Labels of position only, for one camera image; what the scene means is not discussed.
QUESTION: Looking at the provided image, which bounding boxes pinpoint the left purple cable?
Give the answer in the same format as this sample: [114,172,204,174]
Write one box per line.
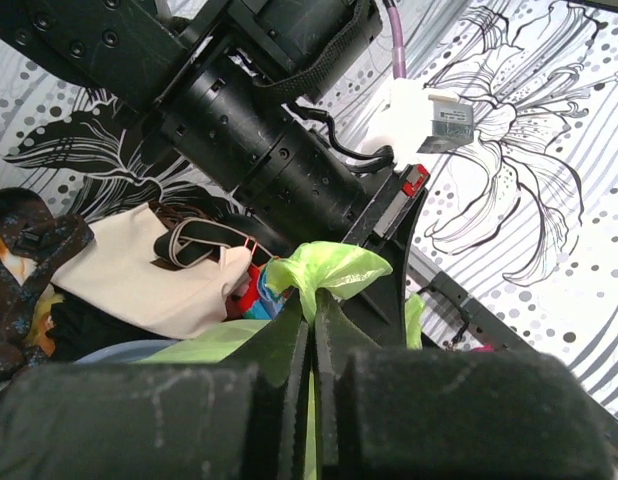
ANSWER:
[383,0,408,81]

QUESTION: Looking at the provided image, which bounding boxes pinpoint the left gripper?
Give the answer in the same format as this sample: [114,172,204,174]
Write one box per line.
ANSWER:
[341,164,429,346]

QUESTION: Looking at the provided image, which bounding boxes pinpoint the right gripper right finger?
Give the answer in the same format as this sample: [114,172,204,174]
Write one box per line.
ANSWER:
[314,290,614,479]

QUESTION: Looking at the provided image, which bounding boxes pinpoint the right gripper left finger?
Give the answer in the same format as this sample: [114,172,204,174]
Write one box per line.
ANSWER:
[0,297,309,479]

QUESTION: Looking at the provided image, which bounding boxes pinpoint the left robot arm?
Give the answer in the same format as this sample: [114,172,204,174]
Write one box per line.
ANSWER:
[0,1,426,346]

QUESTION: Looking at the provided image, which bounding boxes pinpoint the green trash bag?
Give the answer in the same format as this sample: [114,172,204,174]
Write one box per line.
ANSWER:
[145,242,424,479]

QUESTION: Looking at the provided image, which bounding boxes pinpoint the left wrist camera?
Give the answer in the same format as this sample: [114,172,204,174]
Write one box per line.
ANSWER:
[358,78,475,172]

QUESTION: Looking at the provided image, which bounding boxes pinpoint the cream canvas tote bag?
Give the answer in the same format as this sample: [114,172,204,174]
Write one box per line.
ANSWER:
[52,204,251,340]

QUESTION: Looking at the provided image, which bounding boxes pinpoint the colourful printed bag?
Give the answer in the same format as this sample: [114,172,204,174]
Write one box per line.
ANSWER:
[232,265,290,320]

